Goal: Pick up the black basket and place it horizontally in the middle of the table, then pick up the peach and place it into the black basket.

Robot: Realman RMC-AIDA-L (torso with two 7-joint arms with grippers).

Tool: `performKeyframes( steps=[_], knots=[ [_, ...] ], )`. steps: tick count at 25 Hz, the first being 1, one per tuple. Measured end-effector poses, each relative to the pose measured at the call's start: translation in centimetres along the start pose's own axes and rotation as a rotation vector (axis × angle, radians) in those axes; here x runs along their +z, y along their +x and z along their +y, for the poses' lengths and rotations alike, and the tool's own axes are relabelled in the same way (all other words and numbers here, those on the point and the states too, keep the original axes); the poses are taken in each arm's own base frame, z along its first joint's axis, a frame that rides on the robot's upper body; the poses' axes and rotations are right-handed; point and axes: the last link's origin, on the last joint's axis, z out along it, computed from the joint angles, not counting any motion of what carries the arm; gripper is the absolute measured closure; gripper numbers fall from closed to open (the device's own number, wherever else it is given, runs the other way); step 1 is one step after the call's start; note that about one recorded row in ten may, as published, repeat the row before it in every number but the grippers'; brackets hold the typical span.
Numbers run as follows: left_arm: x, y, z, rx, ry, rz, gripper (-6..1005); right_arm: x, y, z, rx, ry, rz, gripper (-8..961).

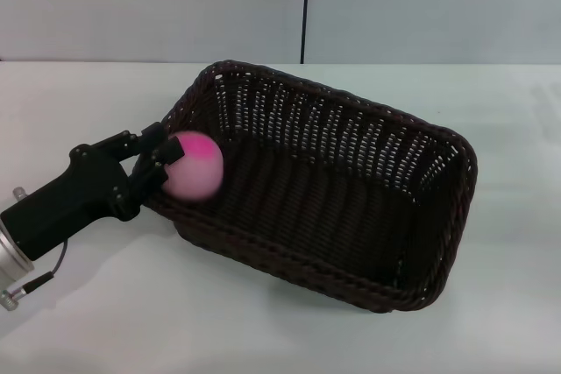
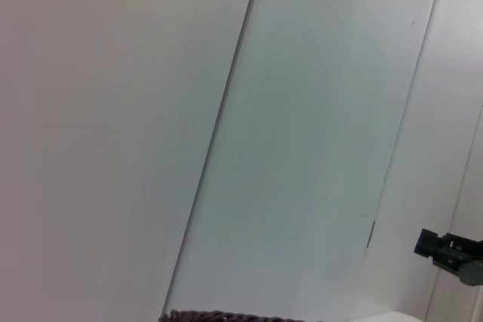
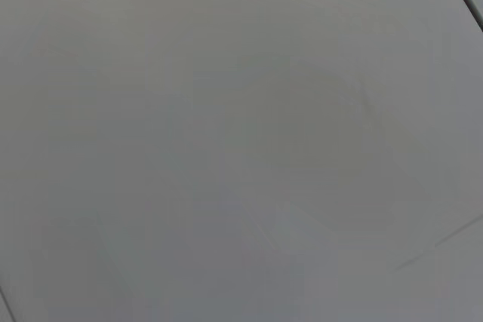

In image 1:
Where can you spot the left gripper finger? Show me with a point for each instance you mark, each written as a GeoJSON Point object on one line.
{"type": "Point", "coordinates": [158, 164]}
{"type": "Point", "coordinates": [136, 142]}

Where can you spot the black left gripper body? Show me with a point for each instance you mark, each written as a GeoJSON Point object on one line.
{"type": "Point", "coordinates": [74, 199]}

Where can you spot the pink ball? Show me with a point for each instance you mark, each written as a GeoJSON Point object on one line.
{"type": "Point", "coordinates": [197, 172]}

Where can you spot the dark brown woven basket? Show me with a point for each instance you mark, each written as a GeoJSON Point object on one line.
{"type": "Point", "coordinates": [315, 199]}

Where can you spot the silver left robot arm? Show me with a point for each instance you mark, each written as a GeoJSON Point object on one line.
{"type": "Point", "coordinates": [11, 264]}

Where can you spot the black vertical wall strip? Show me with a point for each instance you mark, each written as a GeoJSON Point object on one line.
{"type": "Point", "coordinates": [305, 6]}

